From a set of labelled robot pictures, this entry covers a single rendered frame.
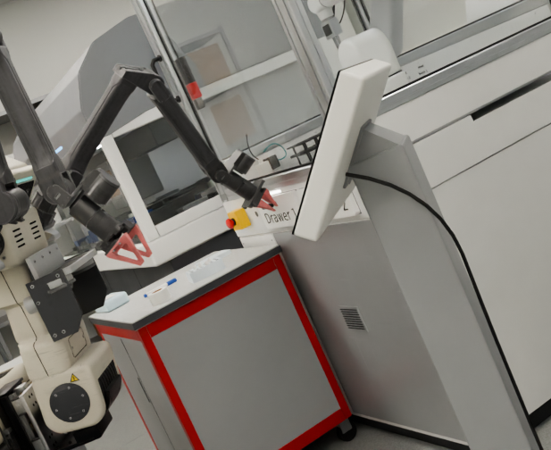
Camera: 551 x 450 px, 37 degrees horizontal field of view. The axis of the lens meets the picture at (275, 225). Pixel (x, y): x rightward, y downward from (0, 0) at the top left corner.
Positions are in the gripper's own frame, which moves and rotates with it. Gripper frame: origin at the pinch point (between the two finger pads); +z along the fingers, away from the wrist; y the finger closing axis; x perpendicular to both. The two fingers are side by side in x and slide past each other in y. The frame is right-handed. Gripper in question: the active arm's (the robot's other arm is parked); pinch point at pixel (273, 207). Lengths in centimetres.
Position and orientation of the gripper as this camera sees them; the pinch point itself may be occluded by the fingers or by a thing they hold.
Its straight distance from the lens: 271.5
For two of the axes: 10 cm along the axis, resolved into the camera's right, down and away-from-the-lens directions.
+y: 4.2, -8.7, 2.6
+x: -4.4, 0.5, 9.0
